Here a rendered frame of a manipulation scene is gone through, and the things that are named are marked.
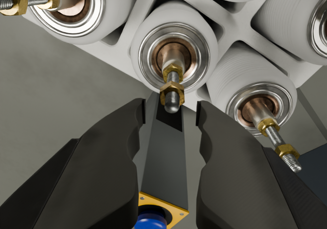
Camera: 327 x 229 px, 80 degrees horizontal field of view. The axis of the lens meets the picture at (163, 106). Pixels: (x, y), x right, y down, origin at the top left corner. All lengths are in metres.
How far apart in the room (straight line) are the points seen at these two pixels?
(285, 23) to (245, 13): 0.06
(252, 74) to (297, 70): 0.11
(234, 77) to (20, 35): 0.49
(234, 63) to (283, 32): 0.06
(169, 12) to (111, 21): 0.06
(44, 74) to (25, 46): 0.07
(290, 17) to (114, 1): 0.17
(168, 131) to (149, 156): 0.08
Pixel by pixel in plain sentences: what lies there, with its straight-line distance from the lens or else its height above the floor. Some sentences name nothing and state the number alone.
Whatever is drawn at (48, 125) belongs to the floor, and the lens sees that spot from 0.69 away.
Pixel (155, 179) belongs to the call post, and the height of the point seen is 0.29.
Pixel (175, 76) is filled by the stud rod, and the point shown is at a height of 0.31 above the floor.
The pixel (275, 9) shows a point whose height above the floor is 0.20.
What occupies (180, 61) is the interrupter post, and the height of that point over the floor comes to 0.28.
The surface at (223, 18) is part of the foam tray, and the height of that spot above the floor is 0.18.
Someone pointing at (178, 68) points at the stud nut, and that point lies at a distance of 0.17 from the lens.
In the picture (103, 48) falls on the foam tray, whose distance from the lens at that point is 0.30.
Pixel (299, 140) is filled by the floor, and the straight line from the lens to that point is 0.70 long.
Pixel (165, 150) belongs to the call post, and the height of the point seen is 0.23.
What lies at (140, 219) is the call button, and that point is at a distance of 0.27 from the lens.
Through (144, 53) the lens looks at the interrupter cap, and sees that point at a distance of 0.21.
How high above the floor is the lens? 0.45
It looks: 58 degrees down
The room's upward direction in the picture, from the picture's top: 174 degrees counter-clockwise
